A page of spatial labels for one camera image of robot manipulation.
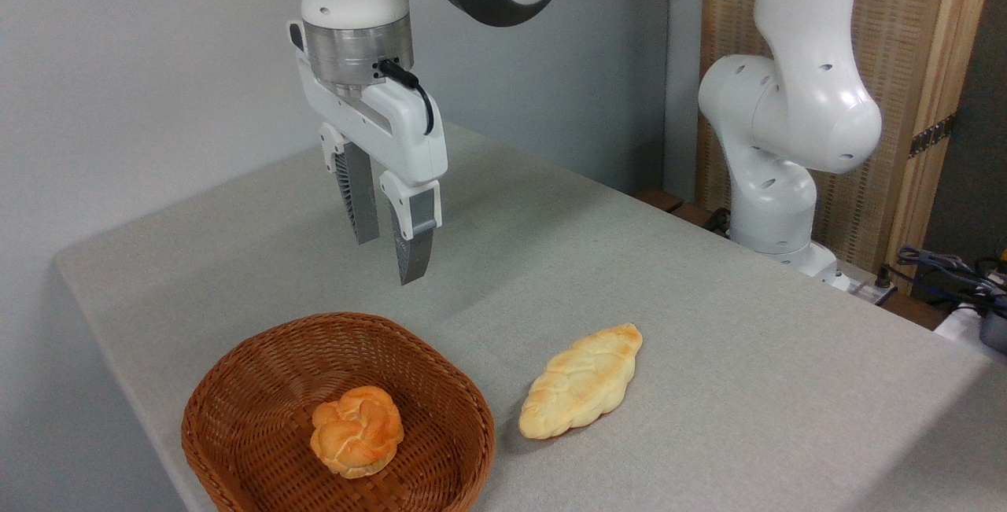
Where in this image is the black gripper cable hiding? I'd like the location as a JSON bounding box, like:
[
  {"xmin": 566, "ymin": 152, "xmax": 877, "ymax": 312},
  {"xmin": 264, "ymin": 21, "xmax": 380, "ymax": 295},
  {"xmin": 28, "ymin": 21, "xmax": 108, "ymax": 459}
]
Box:
[{"xmin": 377, "ymin": 59, "xmax": 436, "ymax": 137}]

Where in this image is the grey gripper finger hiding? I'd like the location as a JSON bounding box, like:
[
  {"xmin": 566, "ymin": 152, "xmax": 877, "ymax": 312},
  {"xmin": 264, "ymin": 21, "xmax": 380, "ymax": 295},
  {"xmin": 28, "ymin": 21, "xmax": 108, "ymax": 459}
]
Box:
[
  {"xmin": 318, "ymin": 122, "xmax": 381, "ymax": 246},
  {"xmin": 379, "ymin": 171, "xmax": 443, "ymax": 286}
]

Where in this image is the black metal hinge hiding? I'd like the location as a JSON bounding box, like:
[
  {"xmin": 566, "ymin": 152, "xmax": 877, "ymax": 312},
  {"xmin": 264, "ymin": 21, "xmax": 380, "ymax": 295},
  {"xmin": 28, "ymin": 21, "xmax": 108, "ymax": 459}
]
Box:
[{"xmin": 908, "ymin": 112, "xmax": 957, "ymax": 160}]

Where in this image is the brown wicker basket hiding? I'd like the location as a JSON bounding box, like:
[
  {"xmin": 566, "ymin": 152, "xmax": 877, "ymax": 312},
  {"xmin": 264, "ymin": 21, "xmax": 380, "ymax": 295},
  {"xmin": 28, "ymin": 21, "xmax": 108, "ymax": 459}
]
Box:
[{"xmin": 181, "ymin": 311, "xmax": 496, "ymax": 512}]

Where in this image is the long braided bread loaf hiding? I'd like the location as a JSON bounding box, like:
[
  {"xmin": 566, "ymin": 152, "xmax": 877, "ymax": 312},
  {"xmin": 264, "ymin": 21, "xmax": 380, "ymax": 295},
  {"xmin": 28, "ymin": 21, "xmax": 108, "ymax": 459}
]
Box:
[{"xmin": 518, "ymin": 322, "xmax": 644, "ymax": 440}]

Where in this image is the brown wooden base block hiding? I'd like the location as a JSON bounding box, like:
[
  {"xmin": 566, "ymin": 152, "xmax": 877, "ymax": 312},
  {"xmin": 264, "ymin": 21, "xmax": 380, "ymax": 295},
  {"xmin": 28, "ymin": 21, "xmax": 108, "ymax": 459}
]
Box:
[{"xmin": 633, "ymin": 187, "xmax": 734, "ymax": 239}]

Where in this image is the round knotted bread roll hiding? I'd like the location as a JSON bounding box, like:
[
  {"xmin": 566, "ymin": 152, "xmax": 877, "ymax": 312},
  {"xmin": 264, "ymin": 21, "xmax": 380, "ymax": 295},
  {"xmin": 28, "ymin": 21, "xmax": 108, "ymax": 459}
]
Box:
[{"xmin": 309, "ymin": 385, "xmax": 405, "ymax": 480}]

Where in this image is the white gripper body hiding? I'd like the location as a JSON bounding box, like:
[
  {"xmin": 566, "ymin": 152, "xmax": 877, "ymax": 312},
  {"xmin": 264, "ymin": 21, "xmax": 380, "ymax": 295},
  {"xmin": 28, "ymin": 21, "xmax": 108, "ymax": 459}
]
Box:
[{"xmin": 287, "ymin": 20, "xmax": 449, "ymax": 187}]

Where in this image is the wooden woven screen panel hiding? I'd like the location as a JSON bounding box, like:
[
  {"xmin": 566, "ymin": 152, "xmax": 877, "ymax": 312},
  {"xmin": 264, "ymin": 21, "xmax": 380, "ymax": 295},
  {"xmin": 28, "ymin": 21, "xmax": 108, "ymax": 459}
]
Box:
[{"xmin": 695, "ymin": 0, "xmax": 998, "ymax": 294}]

